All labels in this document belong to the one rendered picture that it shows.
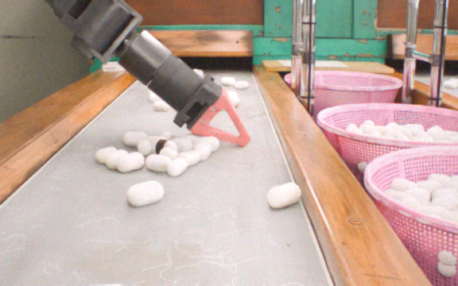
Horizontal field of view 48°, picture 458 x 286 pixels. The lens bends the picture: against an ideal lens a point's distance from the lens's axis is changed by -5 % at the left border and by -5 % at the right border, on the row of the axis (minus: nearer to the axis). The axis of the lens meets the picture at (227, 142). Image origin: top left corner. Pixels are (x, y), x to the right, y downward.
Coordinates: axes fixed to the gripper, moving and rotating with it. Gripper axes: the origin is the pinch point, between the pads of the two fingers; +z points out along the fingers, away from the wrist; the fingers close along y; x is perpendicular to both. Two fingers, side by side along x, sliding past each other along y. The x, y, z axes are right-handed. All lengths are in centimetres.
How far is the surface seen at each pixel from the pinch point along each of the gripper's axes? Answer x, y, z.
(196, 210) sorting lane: 4.2, -23.2, -3.3
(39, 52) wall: 53, 151, -63
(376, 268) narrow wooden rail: -5.9, -39.9, 4.8
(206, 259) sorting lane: 3.3, -33.4, -2.3
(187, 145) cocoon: 4.4, -4.9, -5.8
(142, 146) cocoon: 8.1, -5.1, -10.0
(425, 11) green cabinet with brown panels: -49, 79, 30
